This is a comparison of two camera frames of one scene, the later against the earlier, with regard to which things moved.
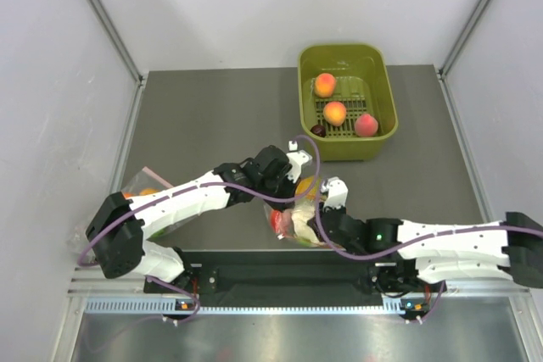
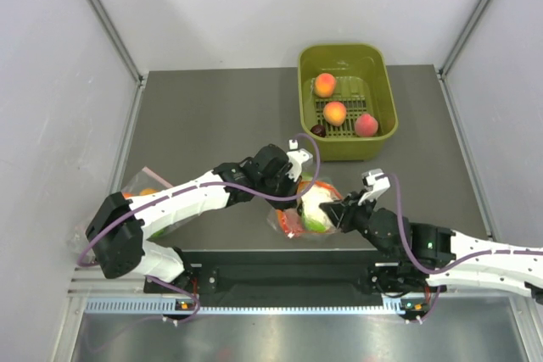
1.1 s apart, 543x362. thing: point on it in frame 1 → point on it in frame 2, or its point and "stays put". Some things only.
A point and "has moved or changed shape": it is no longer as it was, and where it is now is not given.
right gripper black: x=321 y=209 → x=342 y=214
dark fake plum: x=319 y=130 stays put
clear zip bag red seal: x=293 y=223 has moved or changed shape
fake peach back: x=325 y=85 stays put
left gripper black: x=290 y=187 stays put
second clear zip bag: x=146 y=181 stays put
